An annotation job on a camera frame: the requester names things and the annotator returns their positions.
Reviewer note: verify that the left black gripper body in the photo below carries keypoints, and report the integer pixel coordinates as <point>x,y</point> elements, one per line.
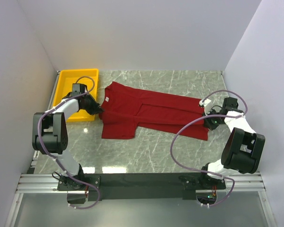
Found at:
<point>93,108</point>

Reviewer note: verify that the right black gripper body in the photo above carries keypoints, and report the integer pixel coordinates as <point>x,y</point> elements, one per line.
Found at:
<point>208,117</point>

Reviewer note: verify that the red t shirt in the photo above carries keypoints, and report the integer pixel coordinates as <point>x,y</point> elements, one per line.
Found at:
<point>126,109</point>

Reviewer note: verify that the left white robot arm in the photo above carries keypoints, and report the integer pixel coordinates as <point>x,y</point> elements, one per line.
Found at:
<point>50,137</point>

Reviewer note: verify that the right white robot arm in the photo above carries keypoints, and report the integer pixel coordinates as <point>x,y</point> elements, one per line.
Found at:
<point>243,148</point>

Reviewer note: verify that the black base beam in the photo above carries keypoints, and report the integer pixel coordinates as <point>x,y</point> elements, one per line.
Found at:
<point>143,186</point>

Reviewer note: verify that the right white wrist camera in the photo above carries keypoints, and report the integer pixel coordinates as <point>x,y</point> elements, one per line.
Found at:
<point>207,105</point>

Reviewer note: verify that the aluminium frame rail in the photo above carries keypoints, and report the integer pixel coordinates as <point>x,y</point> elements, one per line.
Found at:
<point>125,109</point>

